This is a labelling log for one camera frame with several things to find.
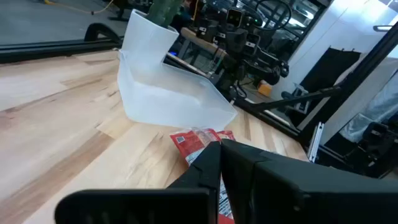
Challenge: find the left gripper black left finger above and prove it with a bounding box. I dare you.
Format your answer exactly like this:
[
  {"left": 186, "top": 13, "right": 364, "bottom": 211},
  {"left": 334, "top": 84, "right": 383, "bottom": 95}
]
[{"left": 55, "top": 141, "right": 222, "bottom": 224}]

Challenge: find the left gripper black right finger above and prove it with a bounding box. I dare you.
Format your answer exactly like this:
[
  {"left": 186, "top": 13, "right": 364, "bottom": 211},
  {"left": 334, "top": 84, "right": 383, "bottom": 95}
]
[{"left": 220, "top": 138, "right": 398, "bottom": 224}]

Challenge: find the red popcorn bag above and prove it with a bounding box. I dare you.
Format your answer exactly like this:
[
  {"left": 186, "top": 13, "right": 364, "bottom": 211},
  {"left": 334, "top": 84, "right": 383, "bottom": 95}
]
[{"left": 169, "top": 128, "right": 236, "bottom": 224}]

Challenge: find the wooden workbench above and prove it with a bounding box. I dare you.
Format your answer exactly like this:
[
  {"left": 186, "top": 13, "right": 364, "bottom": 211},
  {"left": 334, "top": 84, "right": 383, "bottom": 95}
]
[{"left": 180, "top": 27, "right": 225, "bottom": 57}]

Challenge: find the silver aluminium extrusion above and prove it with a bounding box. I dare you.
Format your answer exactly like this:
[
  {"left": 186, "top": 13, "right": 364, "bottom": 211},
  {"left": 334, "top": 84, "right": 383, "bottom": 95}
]
[{"left": 307, "top": 121, "right": 325, "bottom": 164}]

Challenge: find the yellow box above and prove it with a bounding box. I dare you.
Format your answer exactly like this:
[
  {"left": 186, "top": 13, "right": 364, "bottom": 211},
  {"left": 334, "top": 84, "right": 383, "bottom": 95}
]
[{"left": 257, "top": 80, "right": 274, "bottom": 97}]

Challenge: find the green cactus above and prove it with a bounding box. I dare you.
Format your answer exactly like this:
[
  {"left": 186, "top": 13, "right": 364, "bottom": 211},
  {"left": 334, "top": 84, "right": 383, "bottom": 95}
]
[{"left": 146, "top": 0, "right": 184, "bottom": 29}]

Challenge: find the clear plastic basket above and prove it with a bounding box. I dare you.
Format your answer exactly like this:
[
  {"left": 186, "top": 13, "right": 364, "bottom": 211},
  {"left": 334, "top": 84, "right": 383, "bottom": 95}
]
[{"left": 117, "top": 49, "right": 239, "bottom": 131}]

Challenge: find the white hexagonal planter pot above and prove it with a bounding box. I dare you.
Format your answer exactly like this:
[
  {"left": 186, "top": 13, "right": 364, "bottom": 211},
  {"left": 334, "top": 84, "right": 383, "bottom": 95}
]
[{"left": 121, "top": 8, "right": 180, "bottom": 68}]

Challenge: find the black fabric panel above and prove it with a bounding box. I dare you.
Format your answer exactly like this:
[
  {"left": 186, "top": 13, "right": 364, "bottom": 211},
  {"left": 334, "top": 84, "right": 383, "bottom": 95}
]
[{"left": 300, "top": 46, "right": 363, "bottom": 94}]

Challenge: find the clear plastic sheet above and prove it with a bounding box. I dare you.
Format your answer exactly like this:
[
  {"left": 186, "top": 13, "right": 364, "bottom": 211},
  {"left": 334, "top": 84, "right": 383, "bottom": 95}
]
[{"left": 338, "top": 71, "right": 398, "bottom": 144}]

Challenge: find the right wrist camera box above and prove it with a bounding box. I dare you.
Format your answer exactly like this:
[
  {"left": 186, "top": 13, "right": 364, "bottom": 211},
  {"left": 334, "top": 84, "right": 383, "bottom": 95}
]
[{"left": 226, "top": 8, "right": 244, "bottom": 28}]

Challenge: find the yellow floor cable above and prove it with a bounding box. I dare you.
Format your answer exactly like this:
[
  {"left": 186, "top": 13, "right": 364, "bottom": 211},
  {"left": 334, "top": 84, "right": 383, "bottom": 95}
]
[{"left": 43, "top": 0, "right": 116, "bottom": 16}]

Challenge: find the black aluminium table frame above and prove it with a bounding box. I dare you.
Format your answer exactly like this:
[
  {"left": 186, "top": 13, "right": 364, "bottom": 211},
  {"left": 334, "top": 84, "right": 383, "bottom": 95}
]
[{"left": 0, "top": 21, "right": 398, "bottom": 147}]

